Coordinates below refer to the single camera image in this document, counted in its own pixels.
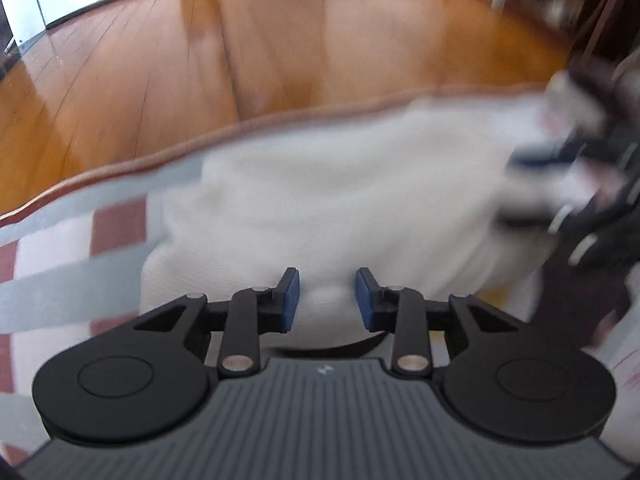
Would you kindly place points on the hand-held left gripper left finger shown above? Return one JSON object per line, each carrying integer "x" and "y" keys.
{"x": 292, "y": 300}

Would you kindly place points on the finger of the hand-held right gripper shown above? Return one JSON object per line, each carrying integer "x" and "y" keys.
{"x": 530, "y": 217}
{"x": 537, "y": 157}

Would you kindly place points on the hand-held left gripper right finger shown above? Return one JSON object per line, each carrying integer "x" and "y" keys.
{"x": 364, "y": 302}

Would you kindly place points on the cream waffle-knit shirt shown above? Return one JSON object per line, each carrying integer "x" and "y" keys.
{"x": 340, "y": 195}

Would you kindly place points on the dark wooden chair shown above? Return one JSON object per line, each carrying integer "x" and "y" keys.
{"x": 602, "y": 10}

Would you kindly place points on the checked rug with dog print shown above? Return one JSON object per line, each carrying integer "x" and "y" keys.
{"x": 75, "y": 240}

